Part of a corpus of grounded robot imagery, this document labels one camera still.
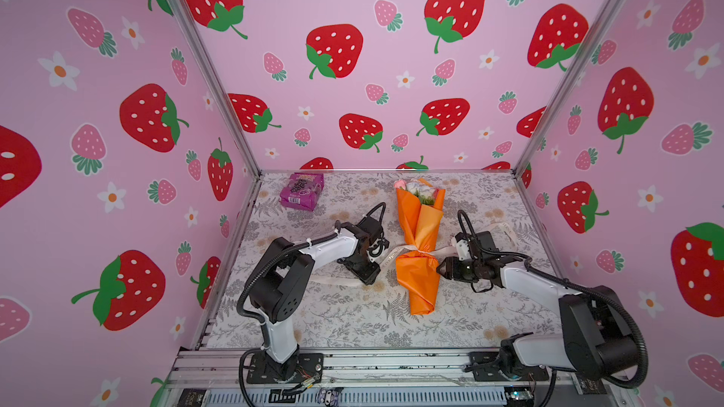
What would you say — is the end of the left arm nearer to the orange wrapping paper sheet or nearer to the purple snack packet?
the orange wrapping paper sheet

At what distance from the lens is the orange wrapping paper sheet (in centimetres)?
84

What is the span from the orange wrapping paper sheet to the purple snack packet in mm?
335

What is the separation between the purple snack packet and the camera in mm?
1063
